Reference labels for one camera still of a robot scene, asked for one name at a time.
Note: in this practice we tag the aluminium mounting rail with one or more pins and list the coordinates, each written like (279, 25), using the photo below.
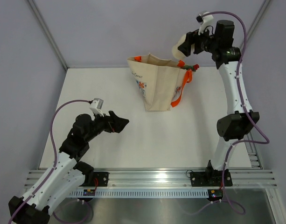
(177, 178)

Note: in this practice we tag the slotted white cable duct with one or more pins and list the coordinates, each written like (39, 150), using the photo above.
(139, 193)

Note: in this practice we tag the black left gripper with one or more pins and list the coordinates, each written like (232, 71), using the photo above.
(113, 123)

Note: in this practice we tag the beige canvas tote bag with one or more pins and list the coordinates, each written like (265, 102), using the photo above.
(161, 82)

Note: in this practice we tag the aluminium frame post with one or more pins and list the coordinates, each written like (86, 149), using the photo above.
(48, 35)
(251, 13)

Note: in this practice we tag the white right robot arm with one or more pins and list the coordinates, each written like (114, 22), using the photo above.
(225, 54)

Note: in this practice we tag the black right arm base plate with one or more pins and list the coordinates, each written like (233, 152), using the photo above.
(214, 179)

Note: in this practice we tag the right aluminium frame post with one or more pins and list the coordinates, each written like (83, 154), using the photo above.
(251, 13)

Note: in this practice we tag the cream pump lotion bottle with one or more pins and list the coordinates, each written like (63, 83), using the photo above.
(182, 53)

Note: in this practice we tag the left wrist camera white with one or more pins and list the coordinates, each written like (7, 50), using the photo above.
(96, 107)

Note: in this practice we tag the right side aluminium rail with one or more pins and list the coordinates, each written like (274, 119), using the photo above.
(252, 151)

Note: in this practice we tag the green Fairy dish soap bottle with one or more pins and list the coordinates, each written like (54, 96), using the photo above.
(193, 68)

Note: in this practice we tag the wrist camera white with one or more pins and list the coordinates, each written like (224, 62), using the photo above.
(204, 19)
(96, 107)

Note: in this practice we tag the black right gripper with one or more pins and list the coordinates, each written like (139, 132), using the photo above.
(192, 38)

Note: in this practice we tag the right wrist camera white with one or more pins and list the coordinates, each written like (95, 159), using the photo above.
(204, 19)

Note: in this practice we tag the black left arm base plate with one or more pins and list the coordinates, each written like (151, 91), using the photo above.
(99, 178)

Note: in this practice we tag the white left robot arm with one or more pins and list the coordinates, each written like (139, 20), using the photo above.
(67, 171)

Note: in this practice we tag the left aluminium frame post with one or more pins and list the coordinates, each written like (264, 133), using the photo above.
(48, 35)

